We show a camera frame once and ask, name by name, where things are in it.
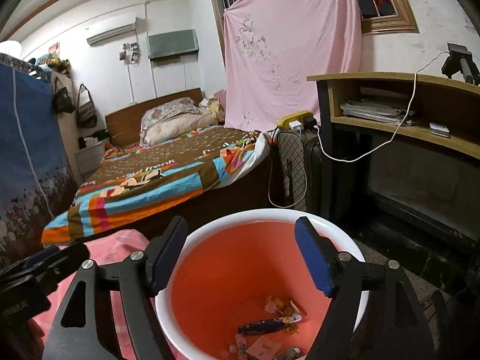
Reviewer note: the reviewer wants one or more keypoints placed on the wooden desk shelf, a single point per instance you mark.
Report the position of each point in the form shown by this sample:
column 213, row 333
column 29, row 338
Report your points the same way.
column 372, row 168

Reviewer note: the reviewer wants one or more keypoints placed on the stack of papers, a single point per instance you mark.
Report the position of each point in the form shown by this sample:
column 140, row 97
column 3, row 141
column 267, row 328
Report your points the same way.
column 376, row 111

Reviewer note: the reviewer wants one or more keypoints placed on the silver foil wrapper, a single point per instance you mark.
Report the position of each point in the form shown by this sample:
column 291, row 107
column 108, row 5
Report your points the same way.
column 293, row 353

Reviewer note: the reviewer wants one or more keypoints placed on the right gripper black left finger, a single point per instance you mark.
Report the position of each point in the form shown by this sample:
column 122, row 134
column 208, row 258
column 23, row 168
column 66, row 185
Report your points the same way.
column 123, row 299

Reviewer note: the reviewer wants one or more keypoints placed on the green covered wall unit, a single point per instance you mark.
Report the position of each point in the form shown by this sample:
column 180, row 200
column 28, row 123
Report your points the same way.
column 171, row 44

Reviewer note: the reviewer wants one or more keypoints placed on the pink hanging sheet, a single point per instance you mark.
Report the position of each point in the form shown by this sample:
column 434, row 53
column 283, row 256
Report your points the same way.
column 255, row 101

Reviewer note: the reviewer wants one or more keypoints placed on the yellow power strip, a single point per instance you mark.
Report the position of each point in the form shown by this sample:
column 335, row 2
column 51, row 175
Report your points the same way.
column 298, row 121

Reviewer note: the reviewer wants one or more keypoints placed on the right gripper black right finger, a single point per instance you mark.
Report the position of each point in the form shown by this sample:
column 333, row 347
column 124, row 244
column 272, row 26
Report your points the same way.
column 373, row 312

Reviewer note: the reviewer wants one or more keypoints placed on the black hanging handbag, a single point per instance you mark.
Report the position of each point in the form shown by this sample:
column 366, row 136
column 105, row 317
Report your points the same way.
column 62, row 101

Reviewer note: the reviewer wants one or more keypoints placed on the quilted grey bag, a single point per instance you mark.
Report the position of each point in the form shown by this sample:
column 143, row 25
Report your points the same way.
column 300, row 173

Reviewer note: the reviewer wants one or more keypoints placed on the colourful striped bed quilt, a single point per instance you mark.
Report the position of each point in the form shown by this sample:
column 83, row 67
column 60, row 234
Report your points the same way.
column 136, row 182

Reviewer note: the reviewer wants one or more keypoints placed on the yellow wrapper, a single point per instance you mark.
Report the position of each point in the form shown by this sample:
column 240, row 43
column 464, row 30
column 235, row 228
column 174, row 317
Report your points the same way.
column 283, row 306

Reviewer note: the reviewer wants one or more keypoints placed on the white bedside drawer cabinet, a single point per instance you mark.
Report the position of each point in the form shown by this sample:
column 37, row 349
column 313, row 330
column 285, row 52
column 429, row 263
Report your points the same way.
column 89, row 158

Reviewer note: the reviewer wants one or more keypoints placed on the floral pillow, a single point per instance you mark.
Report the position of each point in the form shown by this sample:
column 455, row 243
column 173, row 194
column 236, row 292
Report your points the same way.
column 179, row 116

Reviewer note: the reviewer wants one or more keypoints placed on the blue fabric wardrobe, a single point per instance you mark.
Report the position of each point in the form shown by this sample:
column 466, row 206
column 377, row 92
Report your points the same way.
column 37, row 183

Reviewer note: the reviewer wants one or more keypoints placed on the orange trash bin white rim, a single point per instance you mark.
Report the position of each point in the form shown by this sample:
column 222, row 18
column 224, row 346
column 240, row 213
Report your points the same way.
column 227, row 272

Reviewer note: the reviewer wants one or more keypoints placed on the white medicine box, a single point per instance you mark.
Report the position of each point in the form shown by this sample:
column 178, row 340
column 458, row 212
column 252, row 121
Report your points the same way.
column 264, row 349

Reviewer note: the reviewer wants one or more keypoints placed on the wooden window frame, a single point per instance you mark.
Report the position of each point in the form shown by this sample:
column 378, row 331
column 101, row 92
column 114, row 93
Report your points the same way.
column 289, row 36

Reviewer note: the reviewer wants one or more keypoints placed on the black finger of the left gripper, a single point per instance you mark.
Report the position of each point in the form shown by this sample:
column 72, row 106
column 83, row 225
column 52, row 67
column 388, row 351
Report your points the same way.
column 31, row 261
column 47, row 274

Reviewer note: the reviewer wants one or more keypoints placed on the grey hanging handbag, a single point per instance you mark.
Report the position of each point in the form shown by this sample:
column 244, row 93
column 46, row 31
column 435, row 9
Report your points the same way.
column 86, row 114

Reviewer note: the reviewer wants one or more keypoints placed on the black phone holder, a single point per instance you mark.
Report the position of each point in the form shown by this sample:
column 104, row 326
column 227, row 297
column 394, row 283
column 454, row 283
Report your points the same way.
column 460, row 59

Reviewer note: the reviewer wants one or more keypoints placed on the white air conditioner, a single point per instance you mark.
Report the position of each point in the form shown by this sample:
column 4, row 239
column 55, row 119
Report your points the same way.
column 109, row 28

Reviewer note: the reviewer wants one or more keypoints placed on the wooden bed headboard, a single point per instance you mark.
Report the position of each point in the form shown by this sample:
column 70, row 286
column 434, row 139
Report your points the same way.
column 124, row 125

